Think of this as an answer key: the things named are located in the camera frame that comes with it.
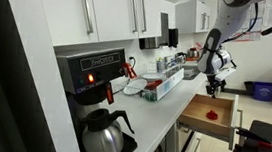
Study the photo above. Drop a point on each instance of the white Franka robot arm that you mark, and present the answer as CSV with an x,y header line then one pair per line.
x,y
226,24

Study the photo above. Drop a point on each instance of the black clamp red tip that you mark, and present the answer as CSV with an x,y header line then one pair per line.
x,y
252,135

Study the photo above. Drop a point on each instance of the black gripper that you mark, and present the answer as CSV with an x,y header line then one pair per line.
x,y
216,84

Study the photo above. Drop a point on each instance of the black coffee maker machine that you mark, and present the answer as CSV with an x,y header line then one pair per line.
x,y
86,68

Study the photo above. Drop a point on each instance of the red item in rack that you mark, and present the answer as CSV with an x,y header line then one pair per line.
x,y
154,84

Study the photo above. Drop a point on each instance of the red coffee maker spigot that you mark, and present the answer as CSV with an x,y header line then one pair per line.
x,y
129,70

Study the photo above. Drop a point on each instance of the small white upper cabinet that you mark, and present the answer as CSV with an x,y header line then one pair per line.
x,y
192,17

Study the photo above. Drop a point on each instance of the small black wall box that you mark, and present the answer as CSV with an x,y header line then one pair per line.
x,y
173,37

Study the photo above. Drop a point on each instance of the white round plate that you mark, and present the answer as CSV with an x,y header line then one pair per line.
x,y
152,76
135,86

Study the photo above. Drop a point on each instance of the wooden drawer white front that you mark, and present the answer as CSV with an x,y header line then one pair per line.
x,y
205,120

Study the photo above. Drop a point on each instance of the small bottles by faucet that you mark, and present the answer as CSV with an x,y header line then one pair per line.
x,y
160,65

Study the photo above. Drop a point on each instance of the chrome sink faucet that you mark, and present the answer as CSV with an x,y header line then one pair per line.
x,y
175,59

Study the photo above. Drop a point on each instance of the blue recycling bin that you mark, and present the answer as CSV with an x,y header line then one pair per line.
x,y
263,91

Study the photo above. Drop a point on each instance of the steel kettle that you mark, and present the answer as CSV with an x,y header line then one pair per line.
x,y
193,52

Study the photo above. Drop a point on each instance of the white dish rack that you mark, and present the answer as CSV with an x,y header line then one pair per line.
x,y
169,85

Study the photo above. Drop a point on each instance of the large white upper cabinet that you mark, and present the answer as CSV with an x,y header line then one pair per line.
x,y
62,8

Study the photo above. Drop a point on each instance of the black waste bin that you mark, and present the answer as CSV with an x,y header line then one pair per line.
x,y
248,87

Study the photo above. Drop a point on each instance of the steel kitchen sink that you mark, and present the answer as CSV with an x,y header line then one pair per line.
x,y
189,73

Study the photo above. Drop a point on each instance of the orange round object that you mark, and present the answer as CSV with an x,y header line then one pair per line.
x,y
212,114

